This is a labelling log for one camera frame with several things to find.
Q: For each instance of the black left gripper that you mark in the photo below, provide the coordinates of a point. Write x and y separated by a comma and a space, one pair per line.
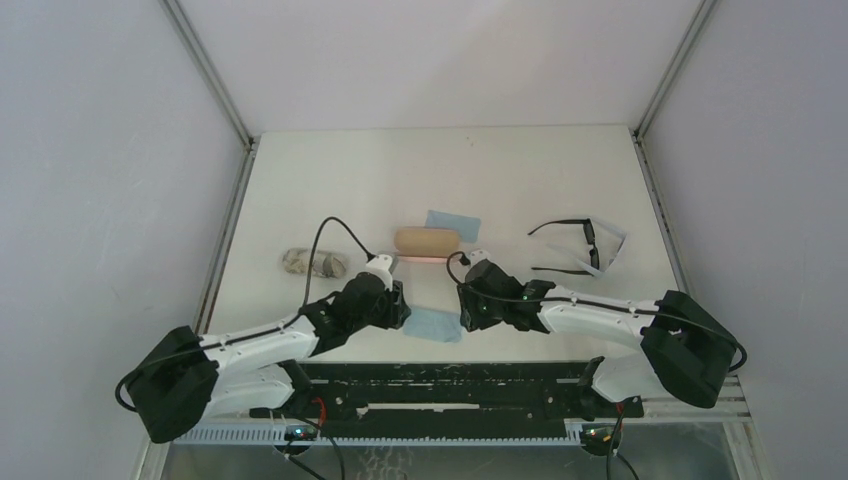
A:
395, 306

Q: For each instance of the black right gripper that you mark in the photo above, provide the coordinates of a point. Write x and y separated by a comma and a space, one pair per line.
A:
468, 307

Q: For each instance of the pink glasses case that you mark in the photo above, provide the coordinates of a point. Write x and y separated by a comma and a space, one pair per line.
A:
425, 244

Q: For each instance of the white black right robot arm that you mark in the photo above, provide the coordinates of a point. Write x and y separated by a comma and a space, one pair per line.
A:
675, 346

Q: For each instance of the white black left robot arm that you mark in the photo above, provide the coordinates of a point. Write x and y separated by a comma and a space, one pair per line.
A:
188, 378

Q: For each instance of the black sunglasses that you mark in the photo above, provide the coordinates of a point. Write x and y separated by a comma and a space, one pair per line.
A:
575, 240

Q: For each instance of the light blue cleaning cloth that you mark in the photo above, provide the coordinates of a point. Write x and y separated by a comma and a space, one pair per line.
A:
467, 227

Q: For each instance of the map print glasses case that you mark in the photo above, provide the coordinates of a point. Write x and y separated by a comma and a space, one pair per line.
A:
320, 263

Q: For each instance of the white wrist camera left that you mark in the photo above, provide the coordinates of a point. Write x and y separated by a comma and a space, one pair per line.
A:
382, 266

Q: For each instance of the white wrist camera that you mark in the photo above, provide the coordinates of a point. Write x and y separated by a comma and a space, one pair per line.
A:
382, 266
474, 257

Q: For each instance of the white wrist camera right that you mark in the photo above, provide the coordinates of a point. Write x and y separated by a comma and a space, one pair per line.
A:
474, 257

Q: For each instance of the aluminium frame rail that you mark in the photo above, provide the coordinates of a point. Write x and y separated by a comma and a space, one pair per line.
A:
699, 137
178, 16

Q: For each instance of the white slotted cable duct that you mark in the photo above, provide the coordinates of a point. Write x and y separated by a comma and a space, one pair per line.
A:
218, 434

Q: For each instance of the right aluminium frame rail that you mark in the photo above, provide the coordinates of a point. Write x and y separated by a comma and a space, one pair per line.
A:
699, 137

